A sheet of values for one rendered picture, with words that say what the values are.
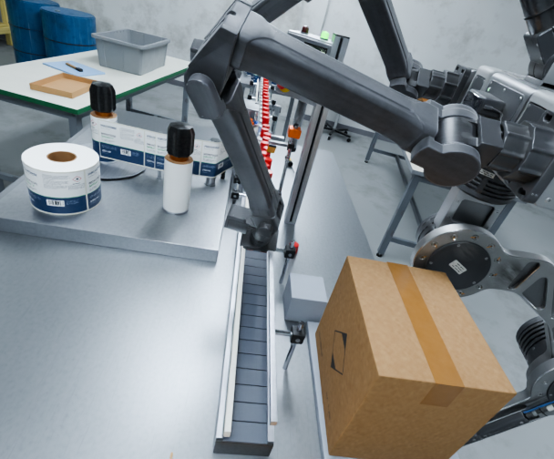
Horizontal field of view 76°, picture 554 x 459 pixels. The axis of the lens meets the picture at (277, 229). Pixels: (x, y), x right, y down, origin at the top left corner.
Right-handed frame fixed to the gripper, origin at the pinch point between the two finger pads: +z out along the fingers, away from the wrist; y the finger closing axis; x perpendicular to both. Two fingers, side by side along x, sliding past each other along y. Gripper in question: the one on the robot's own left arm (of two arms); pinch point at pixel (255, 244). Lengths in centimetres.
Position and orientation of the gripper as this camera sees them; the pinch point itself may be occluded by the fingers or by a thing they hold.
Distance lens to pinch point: 107.4
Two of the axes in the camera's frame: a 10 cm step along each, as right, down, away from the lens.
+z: -1.8, 2.8, 9.4
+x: -1.3, 9.4, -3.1
